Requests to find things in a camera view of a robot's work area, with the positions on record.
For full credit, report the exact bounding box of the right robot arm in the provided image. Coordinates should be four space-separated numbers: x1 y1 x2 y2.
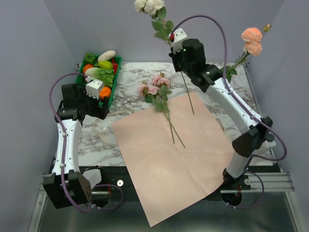
169 39 275 189

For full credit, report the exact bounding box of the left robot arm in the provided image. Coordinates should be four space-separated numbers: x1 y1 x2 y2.
43 84 109 209

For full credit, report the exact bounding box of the napa cabbage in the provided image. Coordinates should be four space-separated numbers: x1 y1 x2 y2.
85 67 115 88

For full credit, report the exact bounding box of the green bell pepper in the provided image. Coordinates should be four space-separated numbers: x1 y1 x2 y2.
83 53 97 65

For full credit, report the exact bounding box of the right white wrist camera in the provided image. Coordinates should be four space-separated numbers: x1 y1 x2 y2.
171 28 187 54

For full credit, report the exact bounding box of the white potato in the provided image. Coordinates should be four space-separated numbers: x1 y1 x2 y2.
97 50 116 62

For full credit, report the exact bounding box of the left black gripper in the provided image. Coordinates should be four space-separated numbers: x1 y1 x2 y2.
78 87 110 119

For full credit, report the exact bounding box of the green plastic tray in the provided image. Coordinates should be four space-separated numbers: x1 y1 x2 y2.
78 56 122 108

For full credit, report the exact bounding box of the peach rose stem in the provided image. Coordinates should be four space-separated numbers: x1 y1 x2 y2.
226 24 272 83

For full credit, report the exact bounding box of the small orange pumpkin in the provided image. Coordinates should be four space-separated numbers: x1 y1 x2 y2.
83 64 94 73

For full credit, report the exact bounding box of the orange fruit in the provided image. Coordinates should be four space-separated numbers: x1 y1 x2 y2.
99 86 112 100

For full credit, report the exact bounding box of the white ceramic vase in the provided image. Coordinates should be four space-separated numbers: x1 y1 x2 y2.
236 64 246 75

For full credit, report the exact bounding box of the pink wrapping paper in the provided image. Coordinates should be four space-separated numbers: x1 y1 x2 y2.
112 92 234 226

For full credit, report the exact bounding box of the yellow-green mango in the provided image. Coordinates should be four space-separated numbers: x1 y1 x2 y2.
98 61 113 70

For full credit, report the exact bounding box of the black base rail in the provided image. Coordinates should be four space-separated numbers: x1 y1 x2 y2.
49 165 282 203

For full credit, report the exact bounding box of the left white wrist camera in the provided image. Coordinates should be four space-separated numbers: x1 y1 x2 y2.
85 79 104 100

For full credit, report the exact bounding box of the pink rose stem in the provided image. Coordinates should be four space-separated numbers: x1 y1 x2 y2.
138 82 186 148
149 72 175 143

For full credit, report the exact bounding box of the white rose stem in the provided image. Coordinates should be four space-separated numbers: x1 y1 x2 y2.
134 0 195 115

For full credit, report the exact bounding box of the red chili pepper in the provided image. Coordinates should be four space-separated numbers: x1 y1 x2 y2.
112 58 118 74

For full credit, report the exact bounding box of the white control box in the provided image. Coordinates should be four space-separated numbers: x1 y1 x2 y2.
262 133 277 155

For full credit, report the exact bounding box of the cream ribbon gold lettering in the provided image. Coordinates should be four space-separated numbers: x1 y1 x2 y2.
93 107 135 145

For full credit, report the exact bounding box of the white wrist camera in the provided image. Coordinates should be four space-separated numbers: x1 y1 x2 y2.
85 79 104 100
171 28 187 54

